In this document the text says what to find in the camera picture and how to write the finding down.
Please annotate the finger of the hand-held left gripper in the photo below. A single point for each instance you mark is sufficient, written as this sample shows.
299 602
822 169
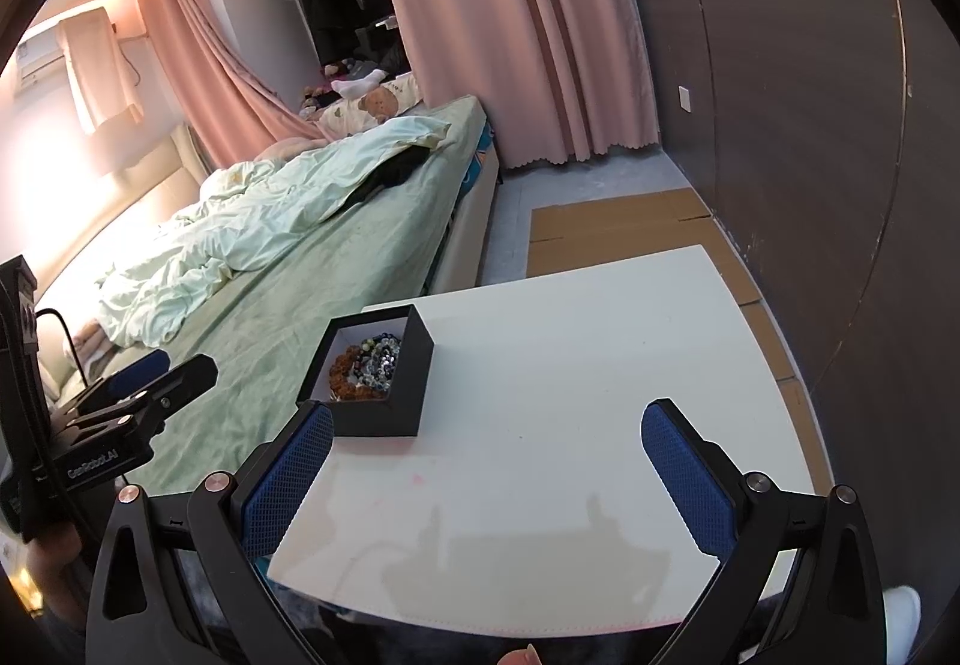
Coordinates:
139 369
184 380

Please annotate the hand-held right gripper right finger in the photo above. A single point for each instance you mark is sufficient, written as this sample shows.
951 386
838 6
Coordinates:
686 477

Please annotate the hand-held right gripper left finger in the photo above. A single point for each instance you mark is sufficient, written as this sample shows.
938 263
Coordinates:
289 477

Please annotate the black jewelry box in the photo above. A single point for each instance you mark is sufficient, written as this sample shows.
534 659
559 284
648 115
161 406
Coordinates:
409 380

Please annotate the person's left forearm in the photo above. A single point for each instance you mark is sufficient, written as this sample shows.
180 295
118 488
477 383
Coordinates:
56 560

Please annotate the person's right hand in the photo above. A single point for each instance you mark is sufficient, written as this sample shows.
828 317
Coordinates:
521 656

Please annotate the bed with green sheet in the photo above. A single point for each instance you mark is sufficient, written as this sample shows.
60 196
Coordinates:
300 305

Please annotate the light green duvet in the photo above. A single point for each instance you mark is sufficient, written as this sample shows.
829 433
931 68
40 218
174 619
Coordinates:
285 207

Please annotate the person's white slipper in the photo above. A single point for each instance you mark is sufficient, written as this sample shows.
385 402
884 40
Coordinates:
902 624

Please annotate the flat brown cardboard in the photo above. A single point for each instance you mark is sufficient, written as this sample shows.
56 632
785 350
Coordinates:
600 230

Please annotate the black garment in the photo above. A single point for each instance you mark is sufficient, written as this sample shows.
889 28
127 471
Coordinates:
394 173

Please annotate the tied-back pink curtain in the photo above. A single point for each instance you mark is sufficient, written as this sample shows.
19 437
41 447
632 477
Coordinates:
217 72

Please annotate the white air conditioner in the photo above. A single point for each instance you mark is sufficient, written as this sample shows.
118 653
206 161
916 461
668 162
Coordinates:
37 61

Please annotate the white socks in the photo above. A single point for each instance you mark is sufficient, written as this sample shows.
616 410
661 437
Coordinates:
360 83

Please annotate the dark brown wardrobe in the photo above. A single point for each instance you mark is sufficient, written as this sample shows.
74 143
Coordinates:
787 110

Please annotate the wide pink curtain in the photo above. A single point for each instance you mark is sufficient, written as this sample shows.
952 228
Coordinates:
510 20

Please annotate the white wall switch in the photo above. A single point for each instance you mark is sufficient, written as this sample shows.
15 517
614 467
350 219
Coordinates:
685 98

